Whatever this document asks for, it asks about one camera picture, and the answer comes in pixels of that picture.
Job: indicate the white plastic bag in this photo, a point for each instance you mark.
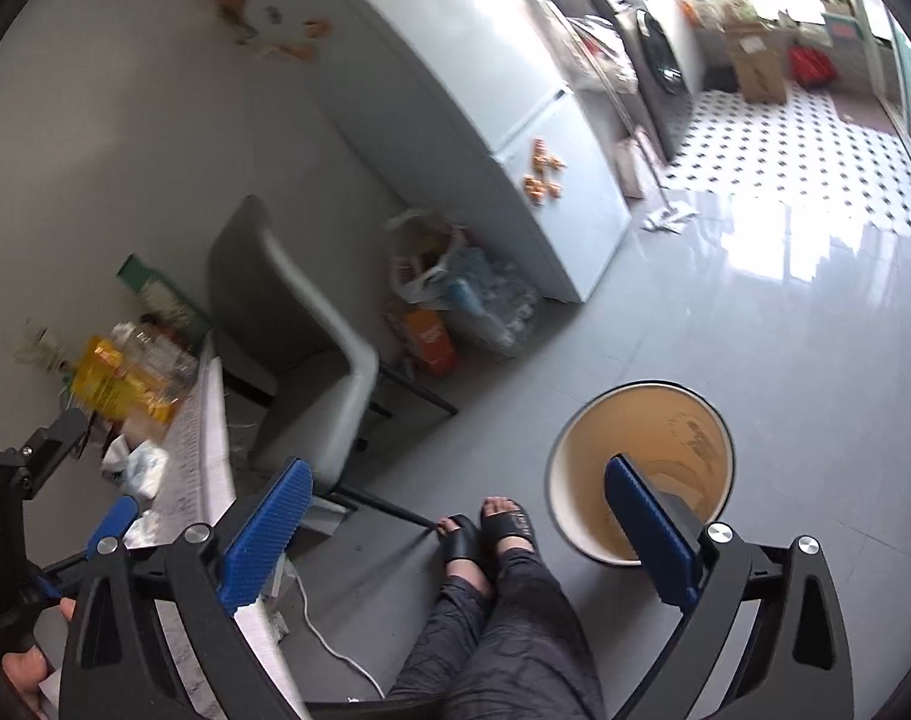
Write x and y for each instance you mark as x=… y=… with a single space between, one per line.
x=422 y=247

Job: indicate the grey dining chair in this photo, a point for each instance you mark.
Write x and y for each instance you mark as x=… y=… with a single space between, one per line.
x=325 y=373

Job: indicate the person's left hand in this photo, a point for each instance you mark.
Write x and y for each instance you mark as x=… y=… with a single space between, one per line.
x=37 y=673

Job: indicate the person's legs dark trousers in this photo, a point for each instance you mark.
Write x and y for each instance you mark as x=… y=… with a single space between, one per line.
x=522 y=655

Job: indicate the clear glass jar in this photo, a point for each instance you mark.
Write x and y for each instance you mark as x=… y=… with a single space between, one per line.
x=144 y=346

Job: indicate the red bag on floor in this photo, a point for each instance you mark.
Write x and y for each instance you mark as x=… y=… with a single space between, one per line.
x=810 y=68

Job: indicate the green tall box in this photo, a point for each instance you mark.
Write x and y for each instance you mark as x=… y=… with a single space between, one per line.
x=164 y=300

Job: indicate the cardboard box on floor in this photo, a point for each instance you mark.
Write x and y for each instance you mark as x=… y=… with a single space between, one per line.
x=757 y=63

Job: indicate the white floor mop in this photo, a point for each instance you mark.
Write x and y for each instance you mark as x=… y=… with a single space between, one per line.
x=672 y=216

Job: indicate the washing machine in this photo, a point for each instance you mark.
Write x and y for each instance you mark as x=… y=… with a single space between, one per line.
x=661 y=104

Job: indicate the blue tissue pack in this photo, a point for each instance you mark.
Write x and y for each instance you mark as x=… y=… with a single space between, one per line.
x=138 y=472

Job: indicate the patterned white tablecloth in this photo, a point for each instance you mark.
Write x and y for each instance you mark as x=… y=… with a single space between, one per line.
x=197 y=487

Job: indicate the white refrigerator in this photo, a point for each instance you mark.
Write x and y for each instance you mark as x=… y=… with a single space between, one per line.
x=461 y=108

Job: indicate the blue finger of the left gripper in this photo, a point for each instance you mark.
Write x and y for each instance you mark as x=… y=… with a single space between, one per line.
x=115 y=523

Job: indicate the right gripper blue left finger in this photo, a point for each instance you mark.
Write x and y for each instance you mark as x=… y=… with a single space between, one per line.
x=255 y=531

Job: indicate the water bottle pack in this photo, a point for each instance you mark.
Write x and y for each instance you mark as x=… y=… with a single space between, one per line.
x=488 y=302

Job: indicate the yellow snack bag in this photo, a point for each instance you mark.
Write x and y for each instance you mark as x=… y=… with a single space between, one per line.
x=117 y=387

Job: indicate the person's right foot sandal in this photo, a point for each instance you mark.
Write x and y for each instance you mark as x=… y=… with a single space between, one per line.
x=509 y=530

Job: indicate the orange paper bag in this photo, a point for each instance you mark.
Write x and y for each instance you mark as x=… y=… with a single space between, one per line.
x=428 y=341

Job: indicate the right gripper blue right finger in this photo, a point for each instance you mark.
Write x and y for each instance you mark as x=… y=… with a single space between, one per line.
x=661 y=529

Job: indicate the person's foot sandal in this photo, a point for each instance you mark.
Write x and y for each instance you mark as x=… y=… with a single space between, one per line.
x=465 y=552
x=509 y=530

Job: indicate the person's left foot sandal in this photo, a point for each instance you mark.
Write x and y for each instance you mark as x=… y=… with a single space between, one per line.
x=465 y=552

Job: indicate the round trash bin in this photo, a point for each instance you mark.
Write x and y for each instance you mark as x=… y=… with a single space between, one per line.
x=674 y=438

